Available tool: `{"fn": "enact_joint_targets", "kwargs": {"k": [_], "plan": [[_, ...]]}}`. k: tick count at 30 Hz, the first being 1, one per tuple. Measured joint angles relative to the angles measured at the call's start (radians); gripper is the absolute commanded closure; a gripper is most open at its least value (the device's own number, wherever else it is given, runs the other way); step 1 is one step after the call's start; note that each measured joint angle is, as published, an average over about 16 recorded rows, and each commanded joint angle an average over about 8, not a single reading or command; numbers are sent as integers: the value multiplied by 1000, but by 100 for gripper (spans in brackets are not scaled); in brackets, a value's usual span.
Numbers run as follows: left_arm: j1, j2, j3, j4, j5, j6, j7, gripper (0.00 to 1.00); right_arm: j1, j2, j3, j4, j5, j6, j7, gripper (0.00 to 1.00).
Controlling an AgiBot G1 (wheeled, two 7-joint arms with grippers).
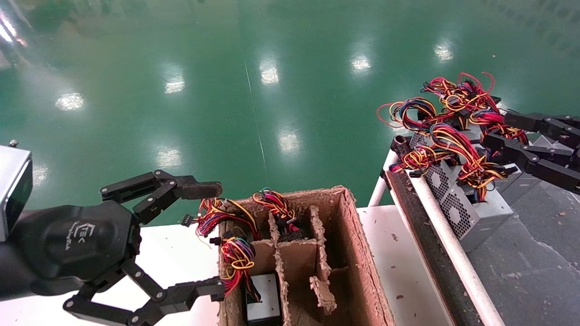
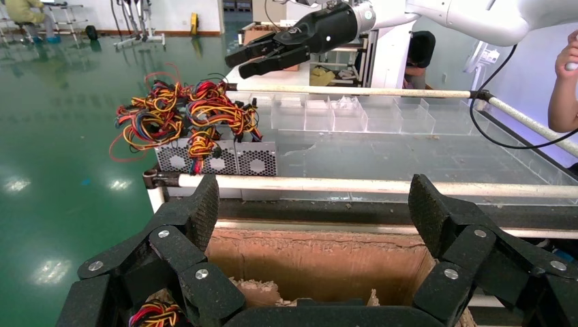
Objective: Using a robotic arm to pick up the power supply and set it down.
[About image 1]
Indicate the black roller end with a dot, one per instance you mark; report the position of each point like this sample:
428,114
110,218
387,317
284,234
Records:
401,144

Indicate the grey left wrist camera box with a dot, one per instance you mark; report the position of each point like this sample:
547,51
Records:
13,190

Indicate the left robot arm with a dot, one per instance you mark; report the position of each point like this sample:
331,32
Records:
9,276

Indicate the clear plastic divider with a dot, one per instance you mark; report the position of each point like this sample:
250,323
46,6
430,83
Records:
548,141

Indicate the brown cardboard box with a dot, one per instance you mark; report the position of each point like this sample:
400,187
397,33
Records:
358,235

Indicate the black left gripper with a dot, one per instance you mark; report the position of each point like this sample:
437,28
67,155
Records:
77,242

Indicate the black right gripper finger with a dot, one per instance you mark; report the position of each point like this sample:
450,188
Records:
543,122
543,160

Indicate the cardboard divider insert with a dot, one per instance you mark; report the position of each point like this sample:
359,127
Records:
297,258

